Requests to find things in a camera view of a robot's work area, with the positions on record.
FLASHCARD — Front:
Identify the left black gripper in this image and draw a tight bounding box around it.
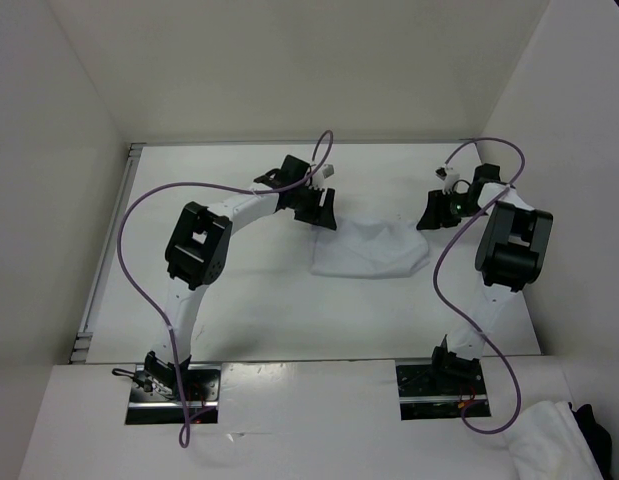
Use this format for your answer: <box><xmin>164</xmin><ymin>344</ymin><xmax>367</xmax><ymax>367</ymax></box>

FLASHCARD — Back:
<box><xmin>289</xmin><ymin>183</ymin><xmax>336</xmax><ymax>230</ymax></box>

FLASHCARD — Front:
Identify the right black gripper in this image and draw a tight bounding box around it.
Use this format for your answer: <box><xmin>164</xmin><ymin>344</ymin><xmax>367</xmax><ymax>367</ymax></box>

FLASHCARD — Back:
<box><xmin>416</xmin><ymin>188</ymin><xmax>488</xmax><ymax>230</ymax></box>

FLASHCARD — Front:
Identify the white skirt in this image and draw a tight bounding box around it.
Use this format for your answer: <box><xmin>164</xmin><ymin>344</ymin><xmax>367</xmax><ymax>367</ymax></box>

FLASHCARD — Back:
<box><xmin>310</xmin><ymin>217</ymin><xmax>429</xmax><ymax>280</ymax></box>

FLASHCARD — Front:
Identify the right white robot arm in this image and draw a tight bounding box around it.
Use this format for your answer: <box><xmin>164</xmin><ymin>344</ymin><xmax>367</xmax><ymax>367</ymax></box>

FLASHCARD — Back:
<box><xmin>417</xmin><ymin>164</ymin><xmax>553</xmax><ymax>393</ymax></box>

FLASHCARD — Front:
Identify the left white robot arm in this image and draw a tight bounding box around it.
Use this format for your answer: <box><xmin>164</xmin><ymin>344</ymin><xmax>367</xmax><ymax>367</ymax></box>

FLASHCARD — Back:
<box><xmin>144</xmin><ymin>155</ymin><xmax>337</xmax><ymax>400</ymax></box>

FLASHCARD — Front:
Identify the white folded cloth pile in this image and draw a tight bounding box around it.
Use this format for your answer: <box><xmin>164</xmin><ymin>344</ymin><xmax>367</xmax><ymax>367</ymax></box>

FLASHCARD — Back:
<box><xmin>504</xmin><ymin>401</ymin><xmax>603</xmax><ymax>480</ymax></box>

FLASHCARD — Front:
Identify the dark navy cloth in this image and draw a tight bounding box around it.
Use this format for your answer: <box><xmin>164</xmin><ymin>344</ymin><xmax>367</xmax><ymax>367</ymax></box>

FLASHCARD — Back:
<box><xmin>572</xmin><ymin>404</ymin><xmax>613</xmax><ymax>480</ymax></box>

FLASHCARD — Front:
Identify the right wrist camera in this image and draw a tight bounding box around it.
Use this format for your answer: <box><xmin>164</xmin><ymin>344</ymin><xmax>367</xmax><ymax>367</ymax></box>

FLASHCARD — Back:
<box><xmin>435</xmin><ymin>165</ymin><xmax>460</xmax><ymax>194</ymax></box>

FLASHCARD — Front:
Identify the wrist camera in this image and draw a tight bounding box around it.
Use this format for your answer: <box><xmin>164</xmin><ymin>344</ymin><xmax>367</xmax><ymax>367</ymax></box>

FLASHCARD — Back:
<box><xmin>313</xmin><ymin>164</ymin><xmax>335</xmax><ymax>184</ymax></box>
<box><xmin>435</xmin><ymin>165</ymin><xmax>460</xmax><ymax>194</ymax></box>

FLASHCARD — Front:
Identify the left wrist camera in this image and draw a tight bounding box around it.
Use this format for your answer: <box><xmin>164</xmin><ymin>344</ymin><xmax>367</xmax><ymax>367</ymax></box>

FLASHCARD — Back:
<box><xmin>313</xmin><ymin>164</ymin><xmax>335</xmax><ymax>184</ymax></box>

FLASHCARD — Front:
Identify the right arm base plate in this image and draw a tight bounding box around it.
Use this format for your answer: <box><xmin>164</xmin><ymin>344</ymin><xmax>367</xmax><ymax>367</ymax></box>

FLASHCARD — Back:
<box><xmin>395</xmin><ymin>362</ymin><xmax>491</xmax><ymax>421</ymax></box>

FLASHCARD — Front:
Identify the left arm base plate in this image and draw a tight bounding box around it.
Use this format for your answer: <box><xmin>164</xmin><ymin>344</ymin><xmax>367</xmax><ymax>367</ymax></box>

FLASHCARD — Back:
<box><xmin>117</xmin><ymin>364</ymin><xmax>221</xmax><ymax>426</ymax></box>

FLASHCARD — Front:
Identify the aluminium table edge rail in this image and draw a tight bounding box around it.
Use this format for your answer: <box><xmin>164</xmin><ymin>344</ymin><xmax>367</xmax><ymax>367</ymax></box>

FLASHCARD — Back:
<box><xmin>68</xmin><ymin>143</ymin><xmax>145</xmax><ymax>365</ymax></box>

